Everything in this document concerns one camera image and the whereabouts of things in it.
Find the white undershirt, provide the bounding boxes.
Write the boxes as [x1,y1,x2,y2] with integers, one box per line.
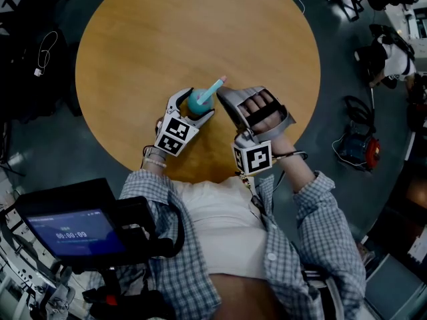
[173,177,268,280]

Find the brown trousers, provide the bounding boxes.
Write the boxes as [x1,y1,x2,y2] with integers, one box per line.
[209,271,303,320]

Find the black and red clamp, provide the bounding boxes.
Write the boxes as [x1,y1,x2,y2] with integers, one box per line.
[81,268,174,320]

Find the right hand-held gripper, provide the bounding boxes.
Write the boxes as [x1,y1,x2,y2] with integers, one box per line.
[216,85,297,177]

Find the black monitor with blue screen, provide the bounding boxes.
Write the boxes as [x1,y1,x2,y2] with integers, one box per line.
[14,177,128,270]

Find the white equipment rack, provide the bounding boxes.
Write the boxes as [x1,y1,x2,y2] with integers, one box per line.
[0,178,84,320]

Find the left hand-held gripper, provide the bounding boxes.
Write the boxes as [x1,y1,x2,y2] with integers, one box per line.
[153,87,216,158]

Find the grey chair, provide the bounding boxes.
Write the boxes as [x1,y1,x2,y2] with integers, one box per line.
[364,253,427,320]

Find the person's left forearm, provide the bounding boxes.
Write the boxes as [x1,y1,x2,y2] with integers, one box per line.
[141,145,168,173]

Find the checked shirt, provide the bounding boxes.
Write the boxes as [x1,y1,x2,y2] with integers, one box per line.
[89,169,368,320]

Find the red and blue machine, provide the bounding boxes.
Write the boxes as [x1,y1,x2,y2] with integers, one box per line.
[332,121,383,173]

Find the black hose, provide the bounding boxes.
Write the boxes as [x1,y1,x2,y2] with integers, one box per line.
[343,95,377,130]

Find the person's right forearm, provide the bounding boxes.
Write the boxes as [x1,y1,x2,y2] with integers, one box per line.
[270,132,318,193]

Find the white charger cable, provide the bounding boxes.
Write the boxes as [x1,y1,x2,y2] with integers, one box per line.
[33,29,59,78]

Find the light blue spray head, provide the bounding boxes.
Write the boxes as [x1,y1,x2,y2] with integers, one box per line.
[195,75,228,106]

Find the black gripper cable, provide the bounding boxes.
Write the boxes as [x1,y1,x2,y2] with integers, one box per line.
[271,149,308,162]

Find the beaded lanyard charm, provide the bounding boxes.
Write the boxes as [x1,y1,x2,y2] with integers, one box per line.
[234,171,265,213]

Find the teal spray bottle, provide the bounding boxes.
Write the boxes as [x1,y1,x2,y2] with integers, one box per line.
[186,89,215,117]

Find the grey wrist watch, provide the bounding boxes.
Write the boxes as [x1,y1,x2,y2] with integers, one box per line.
[143,145,168,161]

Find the person's right hand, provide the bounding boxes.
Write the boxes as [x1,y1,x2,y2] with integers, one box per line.
[238,91,288,135]

